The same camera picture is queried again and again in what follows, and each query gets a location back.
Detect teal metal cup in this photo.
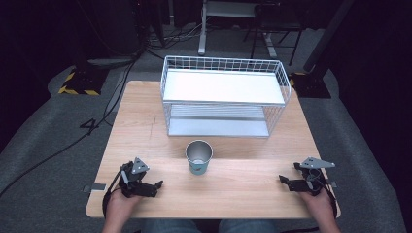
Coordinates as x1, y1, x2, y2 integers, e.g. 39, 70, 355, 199
185, 139, 215, 177

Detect white wire shelf rack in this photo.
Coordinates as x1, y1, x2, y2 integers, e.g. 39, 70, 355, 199
159, 54, 292, 139

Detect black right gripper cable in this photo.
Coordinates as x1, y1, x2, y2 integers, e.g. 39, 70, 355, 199
322, 177, 338, 218

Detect dark slanted stand pole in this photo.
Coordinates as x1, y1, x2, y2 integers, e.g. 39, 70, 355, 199
302, 0, 357, 74

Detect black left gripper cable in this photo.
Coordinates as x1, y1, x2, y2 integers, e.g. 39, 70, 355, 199
102, 170, 123, 218

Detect person's right hand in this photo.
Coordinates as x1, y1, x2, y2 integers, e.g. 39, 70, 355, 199
295, 186, 337, 224

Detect person's left leg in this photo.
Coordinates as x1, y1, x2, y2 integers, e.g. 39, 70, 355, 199
140, 218, 202, 233

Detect yellow-black striped stand base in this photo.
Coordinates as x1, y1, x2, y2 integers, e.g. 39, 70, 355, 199
289, 71, 332, 99
57, 65, 110, 97

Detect bundle of floor cables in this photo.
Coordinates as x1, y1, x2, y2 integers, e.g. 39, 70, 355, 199
145, 16, 209, 51

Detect person's leg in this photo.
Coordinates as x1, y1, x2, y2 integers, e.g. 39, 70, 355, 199
140, 218, 202, 233
218, 218, 280, 233

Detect person's left hand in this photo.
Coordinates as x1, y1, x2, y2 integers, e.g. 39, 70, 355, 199
105, 187, 144, 225

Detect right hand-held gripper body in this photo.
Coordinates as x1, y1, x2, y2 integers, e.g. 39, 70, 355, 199
287, 156, 336, 197

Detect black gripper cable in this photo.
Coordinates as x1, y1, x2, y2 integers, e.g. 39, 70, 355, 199
102, 170, 123, 218
322, 177, 338, 218

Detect long black floor cable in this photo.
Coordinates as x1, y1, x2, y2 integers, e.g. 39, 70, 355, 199
0, 59, 139, 199

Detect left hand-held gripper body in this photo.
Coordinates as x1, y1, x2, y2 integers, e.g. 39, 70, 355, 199
118, 156, 159, 199

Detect person's right leg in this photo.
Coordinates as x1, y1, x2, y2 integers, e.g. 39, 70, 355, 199
218, 218, 280, 233

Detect white desk frame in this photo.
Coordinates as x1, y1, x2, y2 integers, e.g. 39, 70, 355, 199
197, 0, 279, 59

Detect grey tape strip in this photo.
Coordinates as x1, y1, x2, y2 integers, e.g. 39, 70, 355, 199
83, 183, 107, 194

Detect black stool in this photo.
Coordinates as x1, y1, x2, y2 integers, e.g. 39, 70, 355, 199
242, 2, 306, 67

